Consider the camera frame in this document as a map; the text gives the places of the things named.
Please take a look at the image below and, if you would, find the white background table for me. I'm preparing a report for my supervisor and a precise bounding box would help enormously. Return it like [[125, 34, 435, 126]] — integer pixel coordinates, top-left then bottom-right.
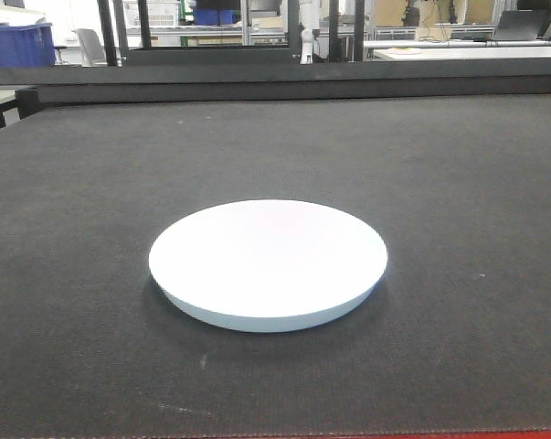
[[364, 40, 551, 61]]

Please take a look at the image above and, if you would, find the white round tray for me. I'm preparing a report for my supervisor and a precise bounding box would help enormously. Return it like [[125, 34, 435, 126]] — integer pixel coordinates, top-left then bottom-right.
[[148, 199, 388, 333]]

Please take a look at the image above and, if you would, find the blue plastic crate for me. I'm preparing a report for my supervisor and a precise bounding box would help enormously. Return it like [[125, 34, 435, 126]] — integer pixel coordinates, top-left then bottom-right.
[[0, 23, 56, 68]]

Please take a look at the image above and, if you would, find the black textured mat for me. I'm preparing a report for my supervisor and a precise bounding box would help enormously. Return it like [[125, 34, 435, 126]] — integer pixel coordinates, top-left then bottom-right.
[[0, 93, 551, 436]]

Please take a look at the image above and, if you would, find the black metal frame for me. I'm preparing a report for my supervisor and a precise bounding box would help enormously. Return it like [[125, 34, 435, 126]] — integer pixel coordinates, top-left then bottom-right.
[[97, 1, 365, 67]]

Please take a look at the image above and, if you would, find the grey laptop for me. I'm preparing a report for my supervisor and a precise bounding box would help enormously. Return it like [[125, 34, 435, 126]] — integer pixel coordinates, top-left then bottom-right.
[[492, 10, 548, 41]]

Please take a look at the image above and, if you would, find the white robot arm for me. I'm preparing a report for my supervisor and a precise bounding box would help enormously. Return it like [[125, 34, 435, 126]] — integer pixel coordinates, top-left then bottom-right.
[[299, 0, 320, 65]]

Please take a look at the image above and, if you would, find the grey chair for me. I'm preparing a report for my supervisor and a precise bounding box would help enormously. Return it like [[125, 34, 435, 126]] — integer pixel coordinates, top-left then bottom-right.
[[74, 28, 107, 67]]

